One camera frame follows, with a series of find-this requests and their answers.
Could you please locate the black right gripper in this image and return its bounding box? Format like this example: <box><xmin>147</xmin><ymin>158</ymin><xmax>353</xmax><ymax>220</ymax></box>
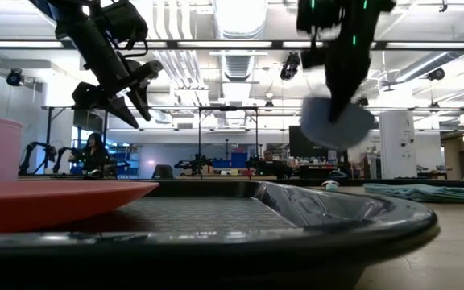
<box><xmin>324</xmin><ymin>38</ymin><xmax>374</xmax><ymax>124</ymax></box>

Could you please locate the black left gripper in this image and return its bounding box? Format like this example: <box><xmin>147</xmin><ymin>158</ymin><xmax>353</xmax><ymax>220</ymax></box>
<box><xmin>72</xmin><ymin>60</ymin><xmax>164</xmax><ymax>130</ymax></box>

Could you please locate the blue bowl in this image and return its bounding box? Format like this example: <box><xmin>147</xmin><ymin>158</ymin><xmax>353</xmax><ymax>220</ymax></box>
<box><xmin>299</xmin><ymin>95</ymin><xmax>377</xmax><ymax>151</ymax></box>

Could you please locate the teal cloth napkin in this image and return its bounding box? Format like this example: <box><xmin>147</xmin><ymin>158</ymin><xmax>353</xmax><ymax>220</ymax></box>
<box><xmin>363</xmin><ymin>183</ymin><xmax>464</xmax><ymax>204</ymax></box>

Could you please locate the pink plate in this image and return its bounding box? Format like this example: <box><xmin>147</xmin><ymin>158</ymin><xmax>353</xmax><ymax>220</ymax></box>
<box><xmin>0</xmin><ymin>180</ymin><xmax>160</xmax><ymax>234</ymax></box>

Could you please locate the black plastic tray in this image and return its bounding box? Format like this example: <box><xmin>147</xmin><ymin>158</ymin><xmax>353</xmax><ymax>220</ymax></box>
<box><xmin>0</xmin><ymin>180</ymin><xmax>438</xmax><ymax>290</ymax></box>

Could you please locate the black monitor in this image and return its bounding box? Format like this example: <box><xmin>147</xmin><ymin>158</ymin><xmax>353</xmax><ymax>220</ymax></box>
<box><xmin>288</xmin><ymin>125</ymin><xmax>330</xmax><ymax>160</ymax></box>

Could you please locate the person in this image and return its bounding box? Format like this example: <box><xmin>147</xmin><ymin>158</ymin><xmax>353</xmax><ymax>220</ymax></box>
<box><xmin>68</xmin><ymin>132</ymin><xmax>111</xmax><ymax>179</ymax></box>
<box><xmin>260</xmin><ymin>148</ymin><xmax>294</xmax><ymax>179</ymax></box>

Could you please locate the white cabinet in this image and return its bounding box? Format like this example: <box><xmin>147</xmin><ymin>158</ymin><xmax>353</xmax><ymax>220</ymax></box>
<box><xmin>379</xmin><ymin>110</ymin><xmax>418</xmax><ymax>180</ymax></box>

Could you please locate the black office chair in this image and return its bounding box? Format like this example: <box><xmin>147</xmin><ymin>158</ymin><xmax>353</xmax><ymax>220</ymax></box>
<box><xmin>151</xmin><ymin>164</ymin><xmax>175</xmax><ymax>180</ymax></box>

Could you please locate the blue storage bin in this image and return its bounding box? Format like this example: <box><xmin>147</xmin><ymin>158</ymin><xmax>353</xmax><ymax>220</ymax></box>
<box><xmin>213</xmin><ymin>151</ymin><xmax>249</xmax><ymax>169</ymax></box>

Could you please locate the black ceiling camera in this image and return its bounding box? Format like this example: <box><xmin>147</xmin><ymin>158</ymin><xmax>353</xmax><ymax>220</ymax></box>
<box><xmin>279</xmin><ymin>52</ymin><xmax>301</xmax><ymax>81</ymax></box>
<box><xmin>426</xmin><ymin>67</ymin><xmax>446</xmax><ymax>82</ymax></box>
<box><xmin>6</xmin><ymin>68</ymin><xmax>26</xmax><ymax>88</ymax></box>

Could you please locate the black background metal frame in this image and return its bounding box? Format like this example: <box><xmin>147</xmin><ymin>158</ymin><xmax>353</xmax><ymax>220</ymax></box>
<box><xmin>197</xmin><ymin>105</ymin><xmax>260</xmax><ymax>167</ymax></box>

